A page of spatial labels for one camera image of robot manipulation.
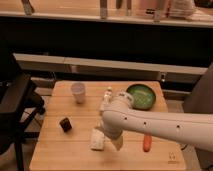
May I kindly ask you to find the black office chair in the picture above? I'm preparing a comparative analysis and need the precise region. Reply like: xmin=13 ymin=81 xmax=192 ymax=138
xmin=0 ymin=54 xmax=45 ymax=171

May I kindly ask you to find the white paper cup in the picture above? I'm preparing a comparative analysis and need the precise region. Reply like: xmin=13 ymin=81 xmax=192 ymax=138
xmin=71 ymin=82 xmax=86 ymax=104

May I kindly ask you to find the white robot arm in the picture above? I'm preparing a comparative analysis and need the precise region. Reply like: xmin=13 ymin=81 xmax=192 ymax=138
xmin=100 ymin=92 xmax=213 ymax=152

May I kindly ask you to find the white rectangular sponge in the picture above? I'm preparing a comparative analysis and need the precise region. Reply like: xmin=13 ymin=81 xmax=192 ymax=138
xmin=90 ymin=129 xmax=105 ymax=151

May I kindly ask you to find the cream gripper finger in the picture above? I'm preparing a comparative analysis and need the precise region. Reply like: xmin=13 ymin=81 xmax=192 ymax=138
xmin=112 ymin=136 xmax=123 ymax=151

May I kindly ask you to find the green round bowl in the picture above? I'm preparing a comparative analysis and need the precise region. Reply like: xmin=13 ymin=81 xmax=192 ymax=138
xmin=126 ymin=84 xmax=156 ymax=110

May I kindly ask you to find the white plastic bottle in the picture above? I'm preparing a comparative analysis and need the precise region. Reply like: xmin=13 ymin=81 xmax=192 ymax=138
xmin=100 ymin=87 xmax=112 ymax=113

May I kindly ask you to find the orange carrot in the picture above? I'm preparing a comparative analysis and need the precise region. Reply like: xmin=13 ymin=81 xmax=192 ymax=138
xmin=143 ymin=135 xmax=152 ymax=152

